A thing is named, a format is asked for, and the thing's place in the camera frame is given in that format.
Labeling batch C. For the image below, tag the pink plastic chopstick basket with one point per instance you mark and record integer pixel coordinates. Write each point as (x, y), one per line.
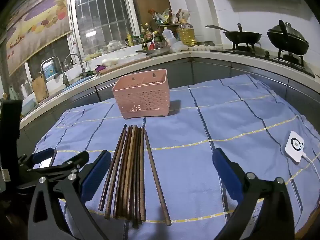
(140, 97)

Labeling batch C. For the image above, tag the large yellow oil bottle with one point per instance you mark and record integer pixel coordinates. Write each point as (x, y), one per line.
(186, 33)

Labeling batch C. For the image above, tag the gas stove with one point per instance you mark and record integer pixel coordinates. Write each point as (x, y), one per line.
(262, 53)

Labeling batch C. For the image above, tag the black wok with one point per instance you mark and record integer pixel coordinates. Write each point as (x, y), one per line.
(241, 37)

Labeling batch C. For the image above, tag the blue box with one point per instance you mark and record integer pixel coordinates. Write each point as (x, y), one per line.
(48, 67)

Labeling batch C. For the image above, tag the fruit print wall poster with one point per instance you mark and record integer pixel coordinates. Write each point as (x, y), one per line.
(37, 22)

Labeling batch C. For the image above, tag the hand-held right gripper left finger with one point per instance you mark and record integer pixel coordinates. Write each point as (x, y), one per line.
(96, 172)

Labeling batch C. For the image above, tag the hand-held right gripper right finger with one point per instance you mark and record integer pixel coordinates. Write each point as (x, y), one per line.
(226, 175)

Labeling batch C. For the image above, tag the black pot with lid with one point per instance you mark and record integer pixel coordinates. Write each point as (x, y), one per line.
(287, 40)

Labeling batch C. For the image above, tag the white square device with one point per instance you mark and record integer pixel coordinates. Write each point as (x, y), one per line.
(296, 146)

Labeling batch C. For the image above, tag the blue checked cloth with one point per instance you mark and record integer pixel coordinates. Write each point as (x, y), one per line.
(200, 142)

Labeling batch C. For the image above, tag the black spatula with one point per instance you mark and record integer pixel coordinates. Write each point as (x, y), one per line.
(240, 27)

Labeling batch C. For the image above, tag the barred kitchen window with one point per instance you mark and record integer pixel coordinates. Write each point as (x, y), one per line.
(100, 12)

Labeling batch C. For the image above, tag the row of sauce bottles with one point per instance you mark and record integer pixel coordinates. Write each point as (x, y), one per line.
(145, 37)

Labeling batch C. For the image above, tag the tray of eggs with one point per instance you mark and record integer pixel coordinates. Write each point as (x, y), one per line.
(201, 48)

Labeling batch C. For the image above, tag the steel kitchen faucet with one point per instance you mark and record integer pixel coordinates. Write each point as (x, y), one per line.
(53, 59)
(75, 55)

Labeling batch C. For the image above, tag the bundle of wooden chopsticks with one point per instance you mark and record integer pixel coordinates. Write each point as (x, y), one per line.
(127, 170)

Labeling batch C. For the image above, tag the white plastic jug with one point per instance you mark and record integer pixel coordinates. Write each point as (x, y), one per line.
(168, 36)

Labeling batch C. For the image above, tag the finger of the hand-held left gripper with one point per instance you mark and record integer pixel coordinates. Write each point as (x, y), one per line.
(43, 155)
(75, 161)

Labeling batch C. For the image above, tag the person's left forearm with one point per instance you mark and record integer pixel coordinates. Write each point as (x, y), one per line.
(12, 220)

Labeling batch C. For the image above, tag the pile of food packets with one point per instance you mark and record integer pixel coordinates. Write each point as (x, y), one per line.
(167, 16)

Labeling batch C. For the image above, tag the long wooden cutting board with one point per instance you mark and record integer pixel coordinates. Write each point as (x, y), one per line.
(125, 63)

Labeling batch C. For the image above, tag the upright wooden cutting board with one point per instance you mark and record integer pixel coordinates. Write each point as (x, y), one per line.
(40, 88)

